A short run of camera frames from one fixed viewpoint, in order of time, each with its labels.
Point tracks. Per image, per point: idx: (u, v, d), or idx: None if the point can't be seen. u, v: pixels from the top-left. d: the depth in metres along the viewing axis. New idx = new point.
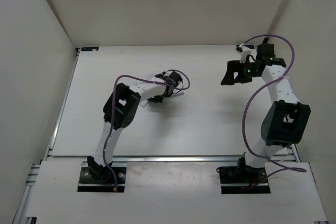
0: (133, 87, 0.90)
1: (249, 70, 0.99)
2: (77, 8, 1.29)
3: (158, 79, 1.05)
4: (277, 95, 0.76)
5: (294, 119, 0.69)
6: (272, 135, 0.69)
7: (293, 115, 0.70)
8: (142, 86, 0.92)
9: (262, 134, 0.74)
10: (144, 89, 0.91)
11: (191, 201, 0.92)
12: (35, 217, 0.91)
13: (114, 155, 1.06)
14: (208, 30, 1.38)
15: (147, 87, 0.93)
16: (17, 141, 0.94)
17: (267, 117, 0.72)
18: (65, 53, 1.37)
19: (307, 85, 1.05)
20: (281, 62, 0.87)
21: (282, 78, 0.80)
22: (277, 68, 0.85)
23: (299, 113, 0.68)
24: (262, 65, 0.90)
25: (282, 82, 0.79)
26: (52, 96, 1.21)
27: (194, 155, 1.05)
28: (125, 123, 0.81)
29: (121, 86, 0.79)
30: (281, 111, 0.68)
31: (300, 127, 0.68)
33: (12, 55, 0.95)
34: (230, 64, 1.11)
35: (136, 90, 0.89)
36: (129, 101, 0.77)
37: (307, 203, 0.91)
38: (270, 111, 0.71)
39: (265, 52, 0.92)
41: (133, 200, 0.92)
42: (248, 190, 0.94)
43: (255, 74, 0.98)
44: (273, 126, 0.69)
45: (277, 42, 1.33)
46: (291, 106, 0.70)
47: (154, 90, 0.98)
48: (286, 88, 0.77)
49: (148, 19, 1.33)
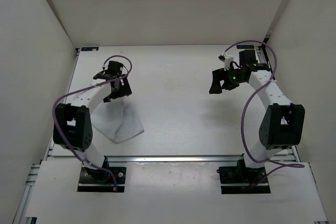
0: (76, 103, 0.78)
1: (234, 77, 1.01)
2: (77, 8, 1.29)
3: (98, 81, 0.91)
4: (270, 99, 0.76)
5: (290, 120, 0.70)
6: (273, 139, 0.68)
7: (289, 116, 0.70)
8: (84, 96, 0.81)
9: (261, 139, 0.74)
10: (89, 98, 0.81)
11: (192, 201, 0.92)
12: (35, 217, 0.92)
13: (113, 155, 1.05)
14: (209, 30, 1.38)
15: (91, 95, 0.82)
16: (17, 141, 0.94)
17: (264, 123, 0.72)
18: (65, 53, 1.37)
19: (308, 84, 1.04)
20: (265, 67, 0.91)
21: (270, 82, 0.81)
22: (263, 74, 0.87)
23: (294, 113, 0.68)
24: (247, 72, 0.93)
25: (271, 85, 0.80)
26: (52, 96, 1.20)
27: (193, 155, 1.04)
28: (86, 144, 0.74)
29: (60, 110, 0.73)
30: (276, 113, 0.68)
31: (298, 128, 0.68)
33: (12, 55, 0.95)
34: (215, 73, 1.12)
35: (80, 104, 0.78)
36: (77, 115, 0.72)
37: (307, 203, 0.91)
38: (266, 116, 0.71)
39: (248, 59, 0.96)
41: (133, 200, 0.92)
42: (248, 190, 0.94)
43: (240, 81, 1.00)
44: (272, 130, 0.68)
45: (278, 42, 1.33)
46: (286, 108, 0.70)
47: (100, 95, 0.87)
48: (276, 90, 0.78)
49: (149, 18, 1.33)
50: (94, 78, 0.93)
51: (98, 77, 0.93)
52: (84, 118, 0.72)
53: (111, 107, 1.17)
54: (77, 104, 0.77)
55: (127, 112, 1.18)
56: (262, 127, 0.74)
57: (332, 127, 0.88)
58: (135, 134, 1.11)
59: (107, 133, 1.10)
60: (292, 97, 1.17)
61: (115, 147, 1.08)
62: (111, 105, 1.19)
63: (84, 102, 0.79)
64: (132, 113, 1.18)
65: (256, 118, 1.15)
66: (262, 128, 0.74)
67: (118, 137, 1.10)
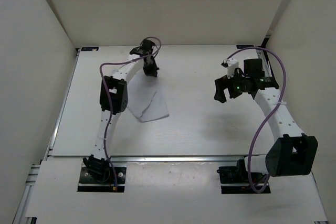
0: (117, 75, 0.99)
1: (238, 87, 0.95)
2: (77, 8, 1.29)
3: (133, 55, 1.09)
4: (280, 127, 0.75)
5: (301, 151, 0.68)
6: (282, 173, 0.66)
7: (298, 146, 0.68)
8: (123, 71, 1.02)
9: (268, 166, 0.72)
10: (126, 73, 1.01)
11: (191, 201, 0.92)
12: (35, 217, 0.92)
13: (115, 155, 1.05)
14: (208, 30, 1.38)
15: (128, 69, 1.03)
16: (17, 140, 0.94)
17: (273, 151, 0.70)
18: (65, 53, 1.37)
19: (308, 84, 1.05)
20: (272, 84, 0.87)
21: (279, 105, 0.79)
22: (272, 92, 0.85)
23: (306, 144, 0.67)
24: (253, 86, 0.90)
25: (281, 109, 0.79)
26: (52, 96, 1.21)
27: (193, 155, 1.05)
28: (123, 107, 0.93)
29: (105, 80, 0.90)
30: (287, 147, 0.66)
31: (308, 160, 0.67)
33: (12, 56, 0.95)
34: (219, 82, 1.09)
35: (120, 76, 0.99)
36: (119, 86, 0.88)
37: (308, 203, 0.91)
38: (276, 147, 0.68)
39: (253, 70, 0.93)
41: (133, 199, 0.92)
42: (248, 190, 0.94)
43: (244, 91, 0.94)
44: (283, 163, 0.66)
45: (278, 41, 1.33)
46: (296, 138, 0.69)
47: (134, 69, 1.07)
48: (286, 116, 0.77)
49: (149, 18, 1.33)
50: (129, 53, 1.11)
51: (133, 53, 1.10)
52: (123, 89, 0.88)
53: (142, 89, 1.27)
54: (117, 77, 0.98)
55: (156, 96, 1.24)
56: (270, 156, 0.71)
57: (331, 126, 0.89)
58: (161, 116, 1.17)
59: (134, 110, 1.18)
60: (292, 97, 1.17)
61: (116, 146, 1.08)
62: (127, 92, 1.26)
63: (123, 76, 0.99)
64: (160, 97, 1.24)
65: (256, 118, 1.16)
66: (270, 156, 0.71)
67: (144, 116, 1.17)
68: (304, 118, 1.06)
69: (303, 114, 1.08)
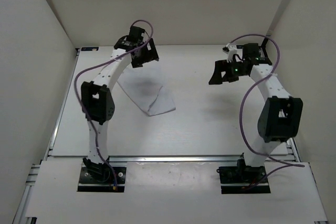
0: (98, 80, 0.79)
1: (236, 70, 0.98)
2: (77, 8, 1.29)
3: (119, 50, 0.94)
4: (269, 91, 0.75)
5: (289, 113, 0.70)
6: (271, 131, 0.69)
7: (286, 108, 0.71)
8: (105, 73, 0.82)
9: (260, 130, 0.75)
10: (109, 76, 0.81)
11: (191, 201, 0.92)
12: (35, 217, 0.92)
13: (114, 155, 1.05)
14: (208, 30, 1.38)
15: (111, 70, 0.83)
16: (17, 141, 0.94)
17: (263, 115, 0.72)
18: (64, 53, 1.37)
19: (308, 84, 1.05)
20: (267, 61, 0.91)
21: (270, 75, 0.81)
22: (265, 68, 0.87)
23: (292, 106, 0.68)
24: (250, 65, 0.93)
25: (271, 79, 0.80)
26: (52, 96, 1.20)
27: (193, 155, 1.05)
28: (108, 116, 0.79)
29: (84, 86, 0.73)
30: (274, 107, 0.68)
31: (295, 121, 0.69)
33: (12, 56, 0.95)
34: (217, 64, 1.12)
35: (102, 81, 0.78)
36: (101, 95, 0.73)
37: (307, 203, 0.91)
38: (264, 109, 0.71)
39: (251, 51, 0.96)
41: (132, 200, 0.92)
42: (248, 190, 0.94)
43: (242, 74, 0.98)
44: (271, 122, 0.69)
45: (278, 42, 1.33)
46: (284, 100, 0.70)
47: (119, 68, 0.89)
48: (276, 84, 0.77)
49: (149, 18, 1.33)
50: (114, 48, 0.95)
51: (118, 46, 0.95)
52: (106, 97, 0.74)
53: (147, 85, 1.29)
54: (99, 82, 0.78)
55: (161, 90, 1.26)
56: (261, 119, 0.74)
57: (331, 126, 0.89)
58: (168, 110, 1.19)
59: (142, 105, 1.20)
60: (292, 97, 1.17)
61: (116, 146, 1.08)
62: (134, 87, 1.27)
63: (105, 79, 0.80)
64: (166, 92, 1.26)
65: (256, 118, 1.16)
66: (261, 120, 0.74)
67: (151, 110, 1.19)
68: (304, 118, 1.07)
69: (303, 114, 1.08)
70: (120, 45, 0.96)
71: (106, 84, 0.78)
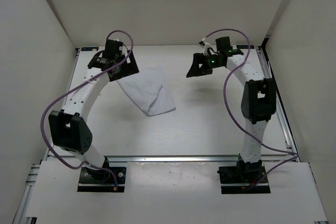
0: (69, 107, 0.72)
1: (213, 61, 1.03)
2: (77, 8, 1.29)
3: (94, 70, 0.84)
4: (246, 77, 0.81)
5: (265, 93, 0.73)
6: (253, 112, 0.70)
7: (263, 89, 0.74)
8: (77, 98, 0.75)
9: (242, 113, 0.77)
10: (83, 100, 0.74)
11: (192, 201, 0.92)
12: (35, 217, 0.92)
13: (114, 155, 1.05)
14: (208, 30, 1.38)
15: (84, 95, 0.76)
16: (17, 141, 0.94)
17: (244, 98, 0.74)
18: (65, 53, 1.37)
19: (308, 84, 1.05)
20: (239, 52, 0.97)
21: (244, 63, 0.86)
22: (238, 57, 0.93)
23: (268, 86, 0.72)
24: (224, 58, 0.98)
25: (245, 66, 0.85)
26: (52, 96, 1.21)
27: (193, 155, 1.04)
28: (85, 146, 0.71)
29: (52, 116, 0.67)
30: (253, 89, 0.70)
31: (273, 98, 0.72)
33: (12, 56, 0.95)
34: (196, 57, 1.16)
35: (73, 109, 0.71)
36: (72, 124, 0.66)
37: (307, 203, 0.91)
38: (244, 92, 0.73)
39: (224, 45, 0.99)
41: (132, 200, 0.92)
42: (248, 190, 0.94)
43: (218, 65, 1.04)
44: (252, 104, 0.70)
45: (278, 42, 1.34)
46: (260, 83, 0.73)
47: (95, 91, 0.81)
48: (251, 69, 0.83)
49: (148, 18, 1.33)
50: (88, 67, 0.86)
51: (92, 65, 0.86)
52: (78, 127, 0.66)
53: (147, 84, 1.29)
54: (70, 109, 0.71)
55: (162, 89, 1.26)
56: (242, 103, 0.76)
57: (331, 127, 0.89)
58: (168, 110, 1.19)
59: (142, 105, 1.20)
60: (292, 97, 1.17)
61: (116, 146, 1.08)
62: (135, 87, 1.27)
63: (77, 106, 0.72)
64: (166, 92, 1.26)
65: None
66: (242, 104, 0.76)
67: (151, 110, 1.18)
68: (304, 118, 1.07)
69: (303, 114, 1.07)
70: (95, 63, 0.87)
71: (79, 112, 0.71)
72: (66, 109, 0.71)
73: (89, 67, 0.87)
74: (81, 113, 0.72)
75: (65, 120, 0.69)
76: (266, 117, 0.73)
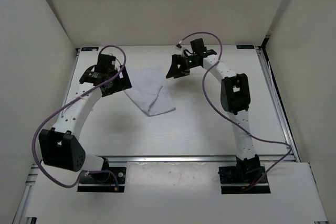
0: (61, 126, 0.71)
1: (190, 61, 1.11)
2: (77, 8, 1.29)
3: (86, 85, 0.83)
4: (221, 75, 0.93)
5: (240, 87, 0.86)
6: (231, 105, 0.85)
7: (237, 84, 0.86)
8: (69, 115, 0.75)
9: (222, 106, 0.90)
10: (75, 118, 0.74)
11: (192, 201, 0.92)
12: (35, 217, 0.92)
13: (113, 155, 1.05)
14: (208, 30, 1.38)
15: (76, 112, 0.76)
16: (17, 140, 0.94)
17: (222, 94, 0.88)
18: (65, 53, 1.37)
19: (308, 84, 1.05)
20: (212, 52, 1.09)
21: (218, 62, 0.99)
22: (212, 57, 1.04)
23: (241, 82, 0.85)
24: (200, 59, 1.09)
25: (220, 64, 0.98)
26: (52, 96, 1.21)
27: (194, 155, 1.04)
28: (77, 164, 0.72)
29: (43, 136, 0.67)
30: (229, 85, 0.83)
31: (246, 91, 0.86)
33: (12, 56, 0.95)
34: (175, 59, 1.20)
35: (65, 127, 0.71)
36: (64, 144, 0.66)
37: (307, 203, 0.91)
38: (222, 89, 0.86)
39: (199, 46, 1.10)
41: (132, 200, 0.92)
42: (248, 190, 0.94)
43: (195, 65, 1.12)
44: (229, 98, 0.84)
45: (278, 42, 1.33)
46: (234, 79, 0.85)
47: (87, 106, 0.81)
48: (225, 67, 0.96)
49: (148, 18, 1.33)
50: (80, 83, 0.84)
51: (84, 80, 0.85)
52: (71, 146, 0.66)
53: (146, 84, 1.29)
54: (61, 128, 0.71)
55: (162, 89, 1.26)
56: (221, 98, 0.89)
57: (331, 126, 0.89)
58: (168, 110, 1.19)
59: (142, 105, 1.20)
60: (292, 97, 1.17)
61: (116, 146, 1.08)
62: (135, 87, 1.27)
63: (69, 123, 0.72)
64: (166, 91, 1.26)
65: (257, 118, 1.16)
66: (221, 99, 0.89)
67: (151, 110, 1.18)
68: (304, 118, 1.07)
69: (303, 114, 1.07)
70: (86, 78, 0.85)
71: (71, 129, 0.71)
72: (58, 127, 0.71)
73: (81, 83, 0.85)
74: (73, 131, 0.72)
75: (56, 138, 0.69)
76: (244, 106, 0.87)
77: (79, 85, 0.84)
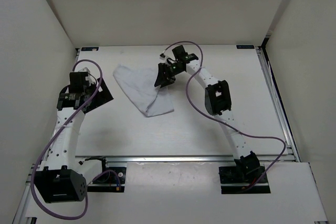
0: (53, 162, 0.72)
1: (174, 66, 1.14)
2: (77, 8, 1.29)
3: (65, 110, 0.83)
4: (205, 82, 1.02)
5: (222, 93, 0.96)
6: (216, 109, 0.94)
7: (219, 89, 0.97)
8: (58, 149, 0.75)
9: (207, 109, 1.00)
10: (66, 150, 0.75)
11: (192, 201, 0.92)
12: (35, 217, 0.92)
13: (113, 155, 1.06)
14: (208, 30, 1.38)
15: (65, 143, 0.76)
16: (17, 141, 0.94)
17: (206, 99, 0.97)
18: (65, 53, 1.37)
19: (309, 83, 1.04)
20: (195, 57, 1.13)
21: (201, 68, 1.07)
22: (195, 63, 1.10)
23: (222, 87, 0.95)
24: (182, 63, 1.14)
25: (202, 71, 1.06)
26: (52, 96, 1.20)
27: (193, 155, 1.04)
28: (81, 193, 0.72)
29: (39, 178, 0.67)
30: (211, 93, 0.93)
31: (228, 95, 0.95)
33: (12, 56, 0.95)
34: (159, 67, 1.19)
35: (58, 162, 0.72)
36: (62, 180, 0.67)
37: (307, 204, 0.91)
38: (206, 96, 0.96)
39: (180, 52, 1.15)
41: (132, 200, 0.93)
42: (248, 190, 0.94)
43: (179, 71, 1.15)
44: (213, 102, 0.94)
45: (277, 42, 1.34)
46: (216, 85, 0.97)
47: (74, 130, 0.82)
48: (207, 73, 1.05)
49: (148, 18, 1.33)
50: (58, 108, 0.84)
51: (62, 106, 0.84)
52: (70, 181, 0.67)
53: (146, 85, 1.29)
54: (54, 164, 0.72)
55: (161, 90, 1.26)
56: (206, 102, 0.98)
57: (330, 127, 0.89)
58: (168, 110, 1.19)
59: (140, 106, 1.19)
60: (292, 97, 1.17)
61: (116, 146, 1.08)
62: (135, 87, 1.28)
63: (61, 157, 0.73)
64: (165, 92, 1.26)
65: (256, 119, 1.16)
66: (206, 103, 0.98)
67: (150, 111, 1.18)
68: (304, 118, 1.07)
69: (303, 114, 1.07)
70: (64, 103, 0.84)
71: (65, 164, 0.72)
72: (51, 165, 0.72)
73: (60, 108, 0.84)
74: (67, 163, 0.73)
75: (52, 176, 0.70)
76: (228, 107, 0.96)
77: (58, 112, 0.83)
